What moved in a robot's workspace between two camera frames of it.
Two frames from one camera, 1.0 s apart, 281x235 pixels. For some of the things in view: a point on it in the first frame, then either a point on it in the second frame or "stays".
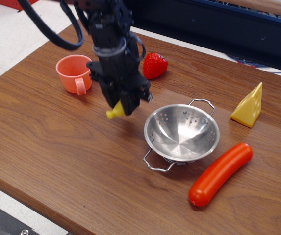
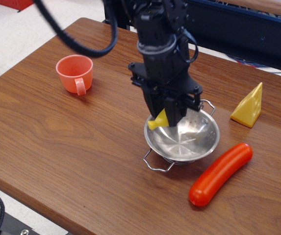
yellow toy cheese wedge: x=250 y=108 stays
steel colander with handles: x=182 y=133 stays
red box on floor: x=13 y=4 stays
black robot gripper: x=119 y=75 -> x=167 y=72
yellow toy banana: x=118 y=110 -> x=161 y=120
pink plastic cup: x=73 y=73 stays
